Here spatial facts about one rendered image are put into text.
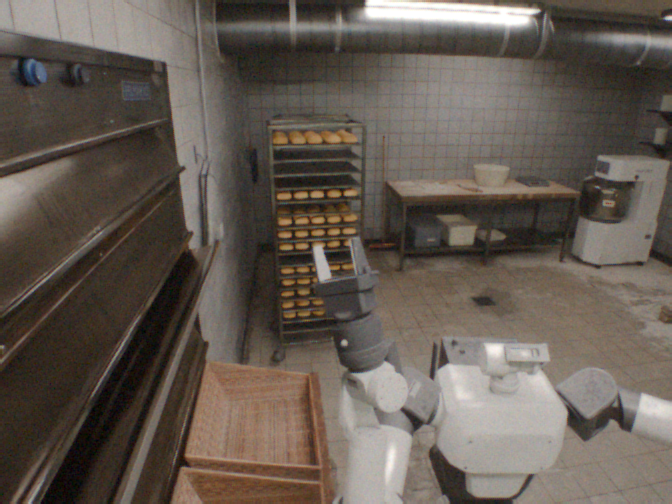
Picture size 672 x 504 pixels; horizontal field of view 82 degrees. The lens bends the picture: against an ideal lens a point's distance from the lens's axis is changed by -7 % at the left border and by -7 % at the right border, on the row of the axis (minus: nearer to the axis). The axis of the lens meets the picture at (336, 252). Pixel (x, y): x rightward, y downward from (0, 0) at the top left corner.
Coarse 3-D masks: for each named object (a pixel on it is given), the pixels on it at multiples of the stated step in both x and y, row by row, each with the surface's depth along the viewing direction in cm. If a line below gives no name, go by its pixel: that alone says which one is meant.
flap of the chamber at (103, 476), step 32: (192, 256) 158; (192, 288) 131; (160, 320) 114; (192, 320) 114; (128, 352) 101; (160, 352) 99; (128, 384) 88; (96, 416) 80; (128, 416) 79; (96, 448) 72; (64, 480) 65; (96, 480) 65
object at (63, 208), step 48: (144, 144) 127; (0, 192) 61; (48, 192) 73; (96, 192) 90; (144, 192) 115; (0, 240) 58; (48, 240) 68; (96, 240) 79; (0, 288) 55; (48, 288) 62
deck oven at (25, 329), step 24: (96, 48) 90; (168, 96) 149; (168, 120) 148; (168, 192) 147; (144, 216) 121; (120, 240) 103; (96, 264) 89; (72, 288) 78; (24, 312) 62; (48, 312) 69; (0, 336) 56; (24, 336) 62; (0, 360) 56
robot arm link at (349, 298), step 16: (320, 288) 71; (336, 288) 69; (352, 288) 67; (368, 288) 67; (336, 304) 70; (352, 304) 68; (368, 304) 68; (336, 320) 70; (352, 320) 69; (368, 320) 69; (336, 336) 69; (352, 336) 67; (368, 336) 68; (384, 336) 71
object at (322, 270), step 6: (318, 246) 73; (312, 252) 73; (318, 252) 73; (318, 258) 73; (324, 258) 74; (318, 264) 72; (324, 264) 74; (318, 270) 72; (324, 270) 73; (318, 276) 72; (324, 276) 73; (330, 276) 75
